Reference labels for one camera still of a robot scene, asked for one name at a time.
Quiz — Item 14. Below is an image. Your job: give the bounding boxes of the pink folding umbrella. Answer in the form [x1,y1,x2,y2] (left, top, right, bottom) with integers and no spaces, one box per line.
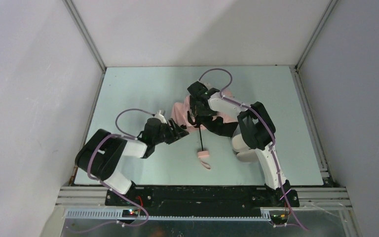
[170,86,242,171]

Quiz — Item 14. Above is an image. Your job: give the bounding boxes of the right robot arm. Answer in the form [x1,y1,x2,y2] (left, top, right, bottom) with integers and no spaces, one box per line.
[188,81,291,195]

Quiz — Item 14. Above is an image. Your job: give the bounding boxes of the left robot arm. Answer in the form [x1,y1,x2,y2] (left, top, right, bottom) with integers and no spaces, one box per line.
[75,118,189,195]

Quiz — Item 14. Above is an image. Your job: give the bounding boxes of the white oval storage case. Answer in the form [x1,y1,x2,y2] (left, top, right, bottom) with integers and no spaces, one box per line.
[231,134,259,162]

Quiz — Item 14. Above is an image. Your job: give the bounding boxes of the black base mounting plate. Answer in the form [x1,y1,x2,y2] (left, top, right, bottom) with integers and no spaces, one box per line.
[105,185,300,218]

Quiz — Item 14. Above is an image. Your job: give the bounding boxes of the left controller board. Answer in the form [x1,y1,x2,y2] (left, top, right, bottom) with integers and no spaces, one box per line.
[121,209,140,218]

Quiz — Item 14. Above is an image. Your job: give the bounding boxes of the controller board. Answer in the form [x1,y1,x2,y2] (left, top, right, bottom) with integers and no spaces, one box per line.
[121,209,140,218]
[269,214,289,228]

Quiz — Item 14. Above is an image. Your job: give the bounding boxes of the right controller board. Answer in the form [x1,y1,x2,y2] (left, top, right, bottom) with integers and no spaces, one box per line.
[269,214,289,228]

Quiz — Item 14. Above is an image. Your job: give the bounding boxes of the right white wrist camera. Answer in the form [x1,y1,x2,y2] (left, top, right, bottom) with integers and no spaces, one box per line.
[202,82,212,94]

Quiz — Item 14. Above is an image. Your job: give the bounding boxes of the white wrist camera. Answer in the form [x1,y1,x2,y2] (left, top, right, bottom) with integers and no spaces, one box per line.
[153,110,167,124]
[202,82,212,94]

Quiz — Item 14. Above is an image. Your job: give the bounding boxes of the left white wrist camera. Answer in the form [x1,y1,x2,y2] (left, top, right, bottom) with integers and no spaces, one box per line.
[153,110,167,124]

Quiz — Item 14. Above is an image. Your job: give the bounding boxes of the aluminium frame rail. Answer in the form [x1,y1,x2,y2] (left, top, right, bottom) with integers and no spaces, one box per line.
[56,186,352,223]

